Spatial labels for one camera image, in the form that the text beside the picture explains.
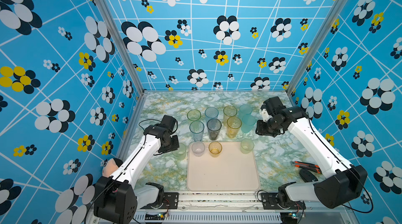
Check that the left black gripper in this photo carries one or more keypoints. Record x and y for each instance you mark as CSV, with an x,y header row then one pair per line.
x,y
175,146

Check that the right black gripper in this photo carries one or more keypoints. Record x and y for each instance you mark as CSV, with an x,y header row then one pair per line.
x,y
260,130

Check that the short light green glass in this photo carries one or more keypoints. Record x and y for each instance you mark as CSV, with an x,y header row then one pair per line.
x,y
180,153

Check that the tall teal front glass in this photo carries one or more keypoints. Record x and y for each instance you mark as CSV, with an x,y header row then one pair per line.
x,y
248,122

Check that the tall teal glass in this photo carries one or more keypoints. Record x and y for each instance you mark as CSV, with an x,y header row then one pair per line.
x,y
248,122
244,109

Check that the tall green glass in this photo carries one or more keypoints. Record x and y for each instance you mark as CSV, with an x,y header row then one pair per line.
x,y
194,115

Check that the short clear glass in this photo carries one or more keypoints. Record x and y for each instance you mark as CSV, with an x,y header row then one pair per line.
x,y
198,148

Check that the short pale green glass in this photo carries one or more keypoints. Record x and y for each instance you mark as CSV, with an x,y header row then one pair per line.
x,y
246,146

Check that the short amber glass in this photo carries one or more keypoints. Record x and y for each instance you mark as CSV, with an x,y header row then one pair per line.
x,y
215,148

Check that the tall teal back glass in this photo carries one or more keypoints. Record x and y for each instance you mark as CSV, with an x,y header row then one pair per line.
x,y
244,109

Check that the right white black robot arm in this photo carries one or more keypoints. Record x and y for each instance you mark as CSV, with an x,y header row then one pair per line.
x,y
343,182

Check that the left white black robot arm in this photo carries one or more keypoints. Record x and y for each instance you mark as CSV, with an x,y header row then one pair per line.
x,y
116,198

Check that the beige rectangular tray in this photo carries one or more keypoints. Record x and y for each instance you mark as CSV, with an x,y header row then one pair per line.
x,y
229,171

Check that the tall light blue glass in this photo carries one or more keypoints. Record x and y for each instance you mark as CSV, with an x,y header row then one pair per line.
x,y
197,130

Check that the tall amber front glass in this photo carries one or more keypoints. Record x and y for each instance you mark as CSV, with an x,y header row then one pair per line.
x,y
233,126

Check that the tall amber glass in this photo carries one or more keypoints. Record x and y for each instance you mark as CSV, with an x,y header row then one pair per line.
x,y
229,111
233,126

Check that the tall dark grey glass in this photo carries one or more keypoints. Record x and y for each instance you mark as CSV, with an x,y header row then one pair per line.
x,y
214,126

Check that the tall amber back glass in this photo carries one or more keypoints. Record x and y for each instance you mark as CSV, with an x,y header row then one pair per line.
x,y
229,111

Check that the tall blue-grey back glass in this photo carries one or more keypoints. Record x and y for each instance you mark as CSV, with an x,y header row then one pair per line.
x,y
211,113

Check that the red black utility knife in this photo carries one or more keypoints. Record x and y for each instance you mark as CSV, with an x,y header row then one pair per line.
x,y
308,166

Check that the pink plush doll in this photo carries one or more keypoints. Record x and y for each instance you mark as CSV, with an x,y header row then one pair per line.
x,y
111,166

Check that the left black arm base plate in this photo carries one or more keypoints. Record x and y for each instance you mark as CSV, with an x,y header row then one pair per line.
x,y
170,201

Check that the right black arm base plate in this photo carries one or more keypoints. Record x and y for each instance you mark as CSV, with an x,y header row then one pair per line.
x,y
270,202

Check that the aluminium front rail frame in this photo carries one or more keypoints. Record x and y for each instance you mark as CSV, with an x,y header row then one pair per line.
x,y
239,208

